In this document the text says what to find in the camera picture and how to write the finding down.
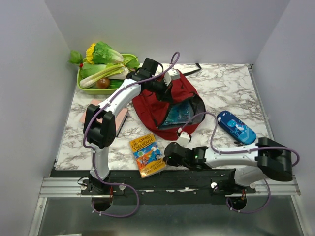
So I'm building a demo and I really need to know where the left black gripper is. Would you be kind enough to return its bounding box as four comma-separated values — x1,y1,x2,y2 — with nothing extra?
147,76,173,103

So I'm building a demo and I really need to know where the red backpack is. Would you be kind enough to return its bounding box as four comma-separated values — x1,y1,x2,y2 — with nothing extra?
132,69,206,141

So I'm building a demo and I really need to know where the teal blue book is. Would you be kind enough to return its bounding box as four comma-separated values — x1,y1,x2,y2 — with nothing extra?
159,101,194,130

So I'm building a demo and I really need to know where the orange treehouse book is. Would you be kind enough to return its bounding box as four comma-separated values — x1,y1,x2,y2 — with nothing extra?
129,133,166,178

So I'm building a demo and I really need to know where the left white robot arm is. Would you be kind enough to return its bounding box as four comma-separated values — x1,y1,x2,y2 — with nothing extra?
83,58,173,194

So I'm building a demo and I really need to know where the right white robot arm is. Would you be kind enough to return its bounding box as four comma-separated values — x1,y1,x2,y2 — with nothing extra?
163,138,293,193

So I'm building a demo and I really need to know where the white radish toy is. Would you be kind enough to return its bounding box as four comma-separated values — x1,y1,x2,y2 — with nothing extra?
108,67,130,80

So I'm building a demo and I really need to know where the pink book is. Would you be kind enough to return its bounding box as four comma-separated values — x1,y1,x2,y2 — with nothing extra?
79,99,128,137

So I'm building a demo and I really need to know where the blue dinosaur pencil case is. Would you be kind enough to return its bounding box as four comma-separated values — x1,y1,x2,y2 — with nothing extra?
217,111,256,145

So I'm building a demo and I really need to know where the brown onion toy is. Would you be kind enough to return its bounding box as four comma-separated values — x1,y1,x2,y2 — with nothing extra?
96,78,111,89

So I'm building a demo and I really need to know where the green lettuce toy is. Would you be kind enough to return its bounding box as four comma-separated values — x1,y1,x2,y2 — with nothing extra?
92,42,124,64

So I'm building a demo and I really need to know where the green plastic tray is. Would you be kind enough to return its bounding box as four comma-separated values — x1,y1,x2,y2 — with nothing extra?
77,54,140,95

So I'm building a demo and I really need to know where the celery stalk toy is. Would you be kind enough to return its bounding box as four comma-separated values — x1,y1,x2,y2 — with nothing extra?
79,64,124,89

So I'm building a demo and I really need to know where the bok choy toy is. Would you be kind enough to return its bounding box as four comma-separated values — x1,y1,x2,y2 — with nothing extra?
80,63,107,78

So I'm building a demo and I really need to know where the yellow flower toy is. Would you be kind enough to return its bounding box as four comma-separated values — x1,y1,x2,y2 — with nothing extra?
86,43,96,64

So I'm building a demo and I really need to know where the green leafy sprig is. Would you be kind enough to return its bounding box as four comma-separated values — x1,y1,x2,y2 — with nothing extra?
68,50,83,64

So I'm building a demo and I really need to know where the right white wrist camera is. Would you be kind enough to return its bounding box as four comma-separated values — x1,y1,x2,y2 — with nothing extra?
176,128,191,146

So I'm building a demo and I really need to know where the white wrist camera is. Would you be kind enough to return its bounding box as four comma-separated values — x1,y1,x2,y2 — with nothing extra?
176,128,191,146
163,69,181,86

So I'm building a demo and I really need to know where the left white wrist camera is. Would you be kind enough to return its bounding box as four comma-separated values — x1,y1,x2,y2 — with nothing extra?
163,69,181,86

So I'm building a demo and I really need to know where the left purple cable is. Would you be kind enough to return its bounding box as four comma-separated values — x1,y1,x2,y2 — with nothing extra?
83,51,180,219

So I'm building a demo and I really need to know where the black mounting base plate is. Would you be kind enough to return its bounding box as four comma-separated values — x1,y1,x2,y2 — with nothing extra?
50,170,255,205

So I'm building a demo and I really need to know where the aluminium rail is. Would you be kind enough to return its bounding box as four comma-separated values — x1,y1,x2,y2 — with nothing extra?
39,177,301,198

